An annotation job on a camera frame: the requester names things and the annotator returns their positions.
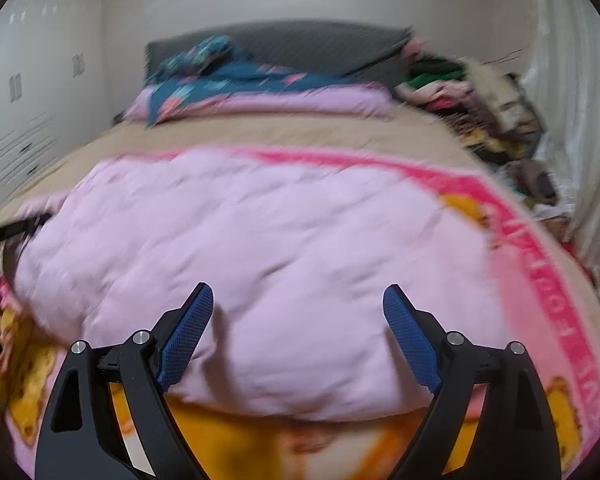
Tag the beige bed sheet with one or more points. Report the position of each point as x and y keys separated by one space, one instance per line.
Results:
x=280 y=132

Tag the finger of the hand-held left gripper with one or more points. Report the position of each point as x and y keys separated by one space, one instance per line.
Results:
x=27 y=227

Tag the blue floral pink quilt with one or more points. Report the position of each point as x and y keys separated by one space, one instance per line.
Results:
x=260 y=92

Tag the pink printed blanket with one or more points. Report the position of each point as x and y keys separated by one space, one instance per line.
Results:
x=540 y=280

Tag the pink quilted jacket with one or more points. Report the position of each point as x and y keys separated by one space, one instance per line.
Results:
x=260 y=270

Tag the grey headboard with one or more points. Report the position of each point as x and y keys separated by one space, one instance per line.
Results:
x=290 y=42

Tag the white wardrobe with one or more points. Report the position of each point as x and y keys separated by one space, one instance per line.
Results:
x=35 y=85

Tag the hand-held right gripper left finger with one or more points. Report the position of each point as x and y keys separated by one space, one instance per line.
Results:
x=187 y=332

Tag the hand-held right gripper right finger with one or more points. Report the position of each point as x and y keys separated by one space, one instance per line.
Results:
x=410 y=335

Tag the white curtain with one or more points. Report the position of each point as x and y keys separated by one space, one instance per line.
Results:
x=570 y=85

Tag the pile of clothes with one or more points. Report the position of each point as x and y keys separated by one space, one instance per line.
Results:
x=485 y=105

